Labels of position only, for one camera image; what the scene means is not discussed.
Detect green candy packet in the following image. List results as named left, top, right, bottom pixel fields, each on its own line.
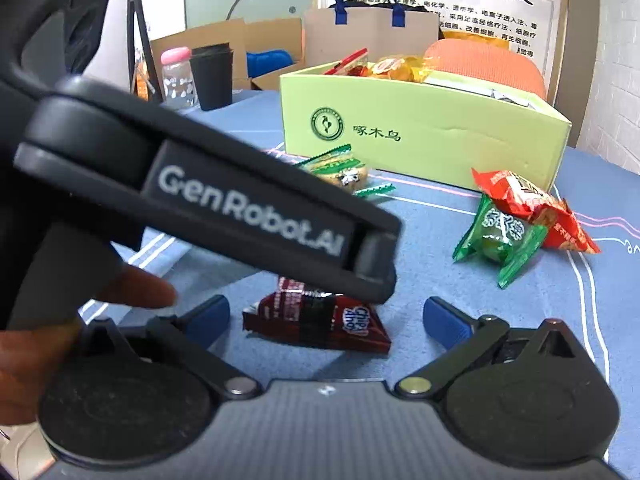
left=452, top=194, right=548, bottom=289

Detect dark red chocolate snack packet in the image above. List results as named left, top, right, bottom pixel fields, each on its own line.
left=242, top=278, right=392, bottom=354

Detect red white bean snack packet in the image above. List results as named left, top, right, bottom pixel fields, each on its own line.
left=472, top=169, right=601, bottom=254

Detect green trimmed cookie packet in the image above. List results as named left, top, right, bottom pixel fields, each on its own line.
left=295, top=144, right=395, bottom=200

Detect yellow waffle snack packet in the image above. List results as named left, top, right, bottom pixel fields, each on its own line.
left=370, top=56, right=430, bottom=84

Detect person left hand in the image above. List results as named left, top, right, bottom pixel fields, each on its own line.
left=1, top=266, right=177, bottom=426

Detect blue striped tablecloth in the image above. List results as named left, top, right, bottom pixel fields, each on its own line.
left=77, top=89, right=640, bottom=480

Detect clear bottle pink cap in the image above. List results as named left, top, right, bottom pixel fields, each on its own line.
left=160, top=47, right=198, bottom=110

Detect black tumbler cup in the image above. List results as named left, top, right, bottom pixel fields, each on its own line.
left=190, top=44, right=233, bottom=112

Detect blue chair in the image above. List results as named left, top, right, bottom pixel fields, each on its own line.
left=246, top=49, right=294, bottom=78

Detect open cardboard box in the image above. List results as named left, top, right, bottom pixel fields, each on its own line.
left=150, top=16, right=306, bottom=92

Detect green cardboard snack box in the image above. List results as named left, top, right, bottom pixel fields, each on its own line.
left=280, top=65, right=572, bottom=190

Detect red snack packet in box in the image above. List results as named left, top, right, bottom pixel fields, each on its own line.
left=324, top=48, right=369, bottom=77

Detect orange chair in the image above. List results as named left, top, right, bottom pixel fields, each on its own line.
left=424, top=39, right=547, bottom=100

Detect yellow bag behind chair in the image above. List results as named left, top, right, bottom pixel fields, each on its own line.
left=442, top=30, right=510, bottom=50

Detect brown paper bag blue handles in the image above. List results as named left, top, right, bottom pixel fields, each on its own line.
left=303, top=0, right=440, bottom=66

